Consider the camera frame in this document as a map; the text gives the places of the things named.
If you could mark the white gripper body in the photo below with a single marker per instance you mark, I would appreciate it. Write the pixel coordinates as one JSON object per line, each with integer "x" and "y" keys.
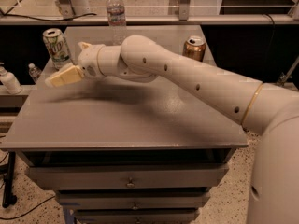
{"x": 89, "y": 61}

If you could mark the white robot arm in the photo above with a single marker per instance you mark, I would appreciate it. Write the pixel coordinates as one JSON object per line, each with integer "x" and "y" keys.
{"x": 266, "y": 109}

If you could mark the green white 7up can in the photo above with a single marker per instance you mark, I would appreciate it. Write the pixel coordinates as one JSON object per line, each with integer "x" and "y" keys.
{"x": 57, "y": 47}

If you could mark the gold soda can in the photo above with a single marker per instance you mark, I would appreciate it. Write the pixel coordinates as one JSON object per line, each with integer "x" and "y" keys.
{"x": 194, "y": 48}

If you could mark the small plastic bottle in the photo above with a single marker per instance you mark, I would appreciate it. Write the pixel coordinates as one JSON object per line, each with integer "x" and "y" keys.
{"x": 34, "y": 72}

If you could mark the clear plastic water bottle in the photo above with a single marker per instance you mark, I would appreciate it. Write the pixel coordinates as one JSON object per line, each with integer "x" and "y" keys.
{"x": 116, "y": 20}

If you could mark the metal railing ledge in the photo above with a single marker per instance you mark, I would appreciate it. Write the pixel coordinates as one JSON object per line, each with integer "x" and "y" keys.
{"x": 90, "y": 20}

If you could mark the grey drawer cabinet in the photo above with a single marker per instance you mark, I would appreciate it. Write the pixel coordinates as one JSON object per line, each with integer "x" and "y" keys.
{"x": 113, "y": 122}

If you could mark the top grey drawer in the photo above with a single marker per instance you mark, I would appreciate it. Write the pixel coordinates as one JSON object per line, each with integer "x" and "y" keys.
{"x": 128, "y": 177}

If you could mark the grey drawer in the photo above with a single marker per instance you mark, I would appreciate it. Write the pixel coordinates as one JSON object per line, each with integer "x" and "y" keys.
{"x": 133, "y": 201}
{"x": 149, "y": 216}
{"x": 128, "y": 177}

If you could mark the black metal stand leg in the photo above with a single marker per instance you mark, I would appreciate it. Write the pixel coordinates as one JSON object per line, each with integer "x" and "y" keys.
{"x": 8, "y": 170}

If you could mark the bottom grey drawer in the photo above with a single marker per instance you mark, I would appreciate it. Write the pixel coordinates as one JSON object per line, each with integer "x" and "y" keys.
{"x": 149, "y": 216}

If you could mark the middle grey drawer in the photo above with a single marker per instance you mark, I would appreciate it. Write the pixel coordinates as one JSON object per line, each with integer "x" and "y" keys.
{"x": 133, "y": 201}

